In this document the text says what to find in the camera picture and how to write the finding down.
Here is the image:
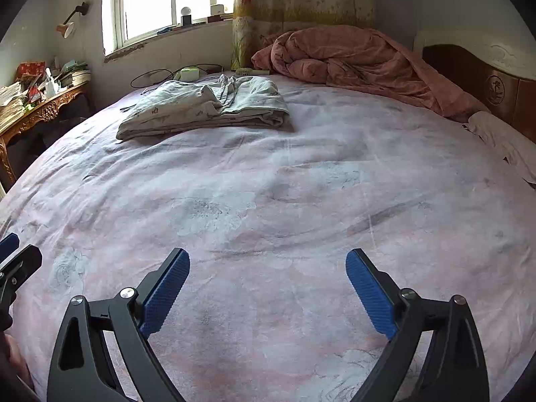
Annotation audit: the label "window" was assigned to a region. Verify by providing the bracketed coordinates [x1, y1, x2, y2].
[103, 0, 244, 57]

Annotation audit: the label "person's left hand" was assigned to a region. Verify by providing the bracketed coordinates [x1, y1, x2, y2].
[4, 335, 35, 390]

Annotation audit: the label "pile of books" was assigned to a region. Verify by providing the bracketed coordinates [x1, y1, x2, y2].
[0, 61, 90, 132]

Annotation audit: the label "white charger with black cables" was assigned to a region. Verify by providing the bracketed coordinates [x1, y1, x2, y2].
[130, 65, 222, 90]

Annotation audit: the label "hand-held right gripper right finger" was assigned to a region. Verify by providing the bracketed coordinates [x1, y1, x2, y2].
[345, 248, 490, 402]

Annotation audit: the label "yellow patterned curtain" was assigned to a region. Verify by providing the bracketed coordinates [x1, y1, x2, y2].
[230, 0, 378, 70]

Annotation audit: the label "salmon pink quilt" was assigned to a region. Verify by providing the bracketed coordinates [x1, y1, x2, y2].
[250, 25, 490, 118]

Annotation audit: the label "pale pink pillow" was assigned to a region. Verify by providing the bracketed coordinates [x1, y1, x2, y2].
[461, 111, 536, 189]

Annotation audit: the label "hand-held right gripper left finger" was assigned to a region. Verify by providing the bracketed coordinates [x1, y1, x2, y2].
[47, 248, 190, 402]

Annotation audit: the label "white printed pants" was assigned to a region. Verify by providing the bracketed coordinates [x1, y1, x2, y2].
[116, 73, 294, 141]

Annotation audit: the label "white bottle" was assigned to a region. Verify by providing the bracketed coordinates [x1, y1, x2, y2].
[44, 68, 59, 97]

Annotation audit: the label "carved wooden desk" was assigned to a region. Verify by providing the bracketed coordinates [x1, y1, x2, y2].
[0, 81, 90, 193]

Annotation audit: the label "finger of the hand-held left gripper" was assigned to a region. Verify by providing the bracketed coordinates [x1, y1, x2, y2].
[0, 244, 43, 308]
[0, 232, 20, 262]

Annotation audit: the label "pink bed sheet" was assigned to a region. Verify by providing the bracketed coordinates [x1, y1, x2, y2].
[0, 73, 536, 402]

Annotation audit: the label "wooden headboard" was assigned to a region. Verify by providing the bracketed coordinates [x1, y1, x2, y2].
[414, 31, 536, 143]

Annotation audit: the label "wall lamp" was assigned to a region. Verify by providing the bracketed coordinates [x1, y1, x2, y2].
[56, 2, 89, 38]

